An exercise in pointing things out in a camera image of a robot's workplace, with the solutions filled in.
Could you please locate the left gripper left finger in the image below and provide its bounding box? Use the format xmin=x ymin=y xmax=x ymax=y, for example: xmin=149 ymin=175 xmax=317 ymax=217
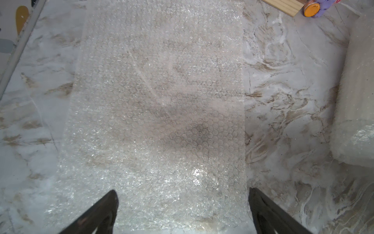
xmin=60 ymin=190 xmax=119 ymax=234

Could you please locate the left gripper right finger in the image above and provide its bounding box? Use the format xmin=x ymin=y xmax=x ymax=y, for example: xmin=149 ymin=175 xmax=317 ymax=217
xmin=248 ymin=188 xmax=311 ymax=234

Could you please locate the clear bubble wrap sheet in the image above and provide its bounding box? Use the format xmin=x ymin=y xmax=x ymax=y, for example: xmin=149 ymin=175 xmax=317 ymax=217
xmin=330 ymin=8 xmax=374 ymax=167
xmin=46 ymin=1 xmax=248 ymax=233

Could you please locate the wooden chessboard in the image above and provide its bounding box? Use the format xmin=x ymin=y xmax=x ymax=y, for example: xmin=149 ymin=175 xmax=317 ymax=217
xmin=263 ymin=0 xmax=307 ymax=17

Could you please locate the purple orange small toy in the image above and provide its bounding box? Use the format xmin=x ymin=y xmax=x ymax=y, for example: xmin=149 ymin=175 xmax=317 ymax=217
xmin=303 ymin=0 xmax=340 ymax=18

